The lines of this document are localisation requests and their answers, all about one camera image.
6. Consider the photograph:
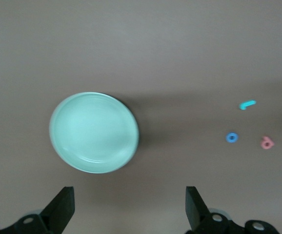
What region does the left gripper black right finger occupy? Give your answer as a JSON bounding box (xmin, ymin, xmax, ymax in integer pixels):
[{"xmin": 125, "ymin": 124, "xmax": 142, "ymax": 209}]
[{"xmin": 184, "ymin": 186, "xmax": 281, "ymax": 234}]

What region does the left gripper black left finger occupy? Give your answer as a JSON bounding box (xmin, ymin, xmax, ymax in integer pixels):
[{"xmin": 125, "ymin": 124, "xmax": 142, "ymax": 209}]
[{"xmin": 0, "ymin": 186, "xmax": 75, "ymax": 234}]

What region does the blue letter o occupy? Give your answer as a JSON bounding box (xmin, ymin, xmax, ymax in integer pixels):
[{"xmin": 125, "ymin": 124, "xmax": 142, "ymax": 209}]
[{"xmin": 225, "ymin": 132, "xmax": 239, "ymax": 144}]

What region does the teal letter l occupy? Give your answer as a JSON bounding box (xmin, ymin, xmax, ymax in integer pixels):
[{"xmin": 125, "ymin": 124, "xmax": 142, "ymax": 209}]
[{"xmin": 239, "ymin": 99, "xmax": 257, "ymax": 110}]

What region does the green plate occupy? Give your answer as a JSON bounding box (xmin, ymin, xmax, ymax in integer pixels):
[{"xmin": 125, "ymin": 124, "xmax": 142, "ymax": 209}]
[{"xmin": 49, "ymin": 92, "xmax": 140, "ymax": 175}]

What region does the pink letter p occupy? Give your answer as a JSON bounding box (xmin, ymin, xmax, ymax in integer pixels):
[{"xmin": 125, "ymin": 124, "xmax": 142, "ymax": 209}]
[{"xmin": 260, "ymin": 136, "xmax": 275, "ymax": 150}]

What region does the brown paper table cover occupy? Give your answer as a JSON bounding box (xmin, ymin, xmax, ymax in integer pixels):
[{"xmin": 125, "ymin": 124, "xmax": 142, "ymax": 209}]
[{"xmin": 0, "ymin": 0, "xmax": 282, "ymax": 234}]

